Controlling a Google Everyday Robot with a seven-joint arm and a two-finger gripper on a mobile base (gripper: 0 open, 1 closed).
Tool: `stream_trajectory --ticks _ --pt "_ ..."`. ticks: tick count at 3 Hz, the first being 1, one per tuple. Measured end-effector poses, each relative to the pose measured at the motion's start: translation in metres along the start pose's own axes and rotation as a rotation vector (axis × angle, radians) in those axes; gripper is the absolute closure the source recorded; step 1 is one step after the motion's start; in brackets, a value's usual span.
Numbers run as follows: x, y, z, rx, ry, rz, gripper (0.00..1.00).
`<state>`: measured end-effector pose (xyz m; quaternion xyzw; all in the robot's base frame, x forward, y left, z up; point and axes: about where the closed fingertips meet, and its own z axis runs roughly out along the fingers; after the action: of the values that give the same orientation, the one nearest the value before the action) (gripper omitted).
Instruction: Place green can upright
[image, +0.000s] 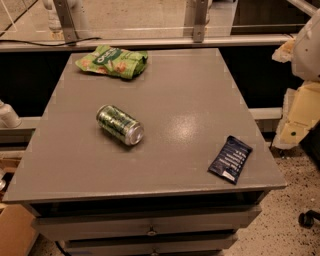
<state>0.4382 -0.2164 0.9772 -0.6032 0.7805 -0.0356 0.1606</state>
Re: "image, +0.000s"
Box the green snack bag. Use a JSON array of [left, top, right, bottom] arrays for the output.
[[76, 45, 148, 80]]

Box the black cable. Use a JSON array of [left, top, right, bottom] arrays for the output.
[[0, 36, 102, 47]]

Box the dark blue snack packet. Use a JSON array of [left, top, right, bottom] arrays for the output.
[[208, 136, 252, 185]]

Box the cardboard box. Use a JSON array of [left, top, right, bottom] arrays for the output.
[[0, 205, 38, 256]]

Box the right metal bracket post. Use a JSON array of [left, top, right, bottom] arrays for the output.
[[193, 0, 208, 43]]

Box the white pipe fitting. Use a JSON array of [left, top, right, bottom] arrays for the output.
[[0, 100, 22, 128]]

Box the grey drawer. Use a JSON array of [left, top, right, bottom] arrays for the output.
[[32, 205, 261, 241], [64, 232, 237, 256]]

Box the left metal bracket post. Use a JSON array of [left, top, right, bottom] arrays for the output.
[[53, 0, 79, 46]]

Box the clear glass barrier panel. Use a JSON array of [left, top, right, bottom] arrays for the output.
[[0, 0, 309, 41]]

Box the black chair caster wheel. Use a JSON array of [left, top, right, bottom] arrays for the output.
[[298, 210, 320, 229]]

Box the lower grey drawer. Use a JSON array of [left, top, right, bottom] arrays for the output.
[[64, 232, 237, 256]]

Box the grey drawer cabinet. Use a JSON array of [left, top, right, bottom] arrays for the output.
[[4, 49, 285, 256]]

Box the metal bracket post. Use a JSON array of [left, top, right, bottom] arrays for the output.
[[53, 0, 79, 46], [193, 0, 208, 43]]

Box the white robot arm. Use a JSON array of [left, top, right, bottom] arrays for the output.
[[272, 9, 320, 149]]

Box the upper grey drawer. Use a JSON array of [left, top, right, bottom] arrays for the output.
[[32, 205, 261, 241]]

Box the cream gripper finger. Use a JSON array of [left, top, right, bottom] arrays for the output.
[[272, 81, 320, 149], [272, 38, 295, 63]]

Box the green soda can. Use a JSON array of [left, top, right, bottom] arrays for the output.
[[96, 105, 144, 146]]

